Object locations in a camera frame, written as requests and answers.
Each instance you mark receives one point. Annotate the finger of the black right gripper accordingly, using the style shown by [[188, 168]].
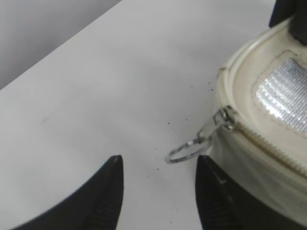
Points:
[[296, 11]]

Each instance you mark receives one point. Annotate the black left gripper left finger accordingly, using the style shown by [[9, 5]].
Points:
[[96, 205]]

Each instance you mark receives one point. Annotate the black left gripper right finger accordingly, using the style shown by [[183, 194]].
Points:
[[224, 205]]

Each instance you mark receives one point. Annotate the cream fabric zipper bag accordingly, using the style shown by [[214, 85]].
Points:
[[265, 84]]

